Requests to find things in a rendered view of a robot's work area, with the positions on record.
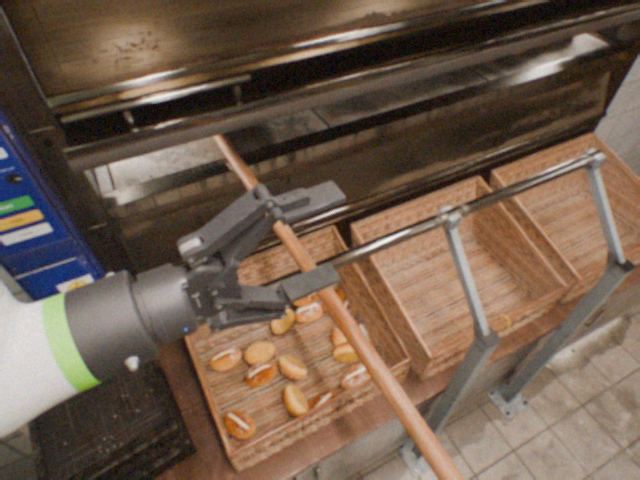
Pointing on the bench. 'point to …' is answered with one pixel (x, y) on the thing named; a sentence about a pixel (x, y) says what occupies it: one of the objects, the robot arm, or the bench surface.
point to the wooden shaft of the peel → (426, 443)
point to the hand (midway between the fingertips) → (328, 239)
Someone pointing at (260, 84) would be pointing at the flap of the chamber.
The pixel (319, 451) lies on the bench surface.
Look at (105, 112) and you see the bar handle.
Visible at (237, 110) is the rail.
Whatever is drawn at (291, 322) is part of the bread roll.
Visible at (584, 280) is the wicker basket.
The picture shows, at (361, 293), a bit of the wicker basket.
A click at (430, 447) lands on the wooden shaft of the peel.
